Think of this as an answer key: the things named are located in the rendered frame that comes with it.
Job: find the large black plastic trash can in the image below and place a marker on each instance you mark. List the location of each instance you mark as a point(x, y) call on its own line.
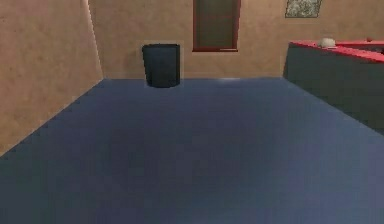
point(161, 65)

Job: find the red framed window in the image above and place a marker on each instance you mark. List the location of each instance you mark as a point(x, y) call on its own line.
point(216, 25)

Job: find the dark counter with red top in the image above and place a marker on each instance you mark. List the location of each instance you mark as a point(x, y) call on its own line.
point(336, 80)

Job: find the pale round object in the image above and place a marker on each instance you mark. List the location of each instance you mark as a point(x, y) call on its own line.
point(326, 42)

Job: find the framed grey wall picture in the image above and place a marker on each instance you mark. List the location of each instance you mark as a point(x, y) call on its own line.
point(302, 8)

